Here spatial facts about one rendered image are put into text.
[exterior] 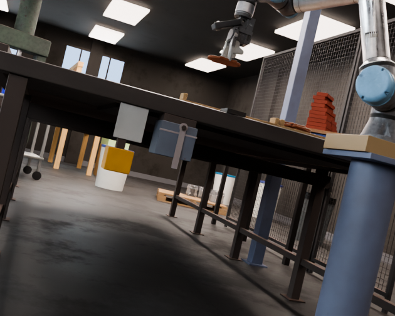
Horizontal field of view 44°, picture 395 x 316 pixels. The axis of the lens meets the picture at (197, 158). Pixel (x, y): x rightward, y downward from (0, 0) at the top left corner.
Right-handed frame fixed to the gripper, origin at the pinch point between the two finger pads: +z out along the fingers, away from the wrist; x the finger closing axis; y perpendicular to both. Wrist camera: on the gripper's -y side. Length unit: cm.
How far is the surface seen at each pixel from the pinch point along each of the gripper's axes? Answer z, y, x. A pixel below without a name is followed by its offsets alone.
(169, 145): 40.4, -16.3, -24.1
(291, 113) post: -22, 115, 183
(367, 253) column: 56, 53, -50
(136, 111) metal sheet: 33, -30, -22
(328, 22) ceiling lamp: -195, 228, 410
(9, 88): 38, -71, -25
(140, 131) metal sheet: 39, -27, -22
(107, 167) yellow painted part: 54, -35, -25
